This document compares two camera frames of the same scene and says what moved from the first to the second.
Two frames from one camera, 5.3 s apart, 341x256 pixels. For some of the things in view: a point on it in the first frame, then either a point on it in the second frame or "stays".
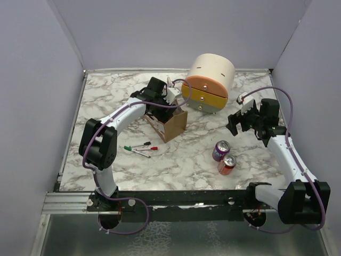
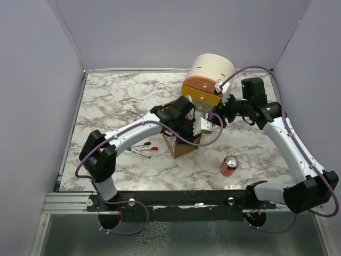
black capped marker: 144,144 stays
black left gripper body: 159,109 → 184,130
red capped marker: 151,148 stays
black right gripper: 235,119 → 224,110
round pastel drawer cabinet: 210,77 stays
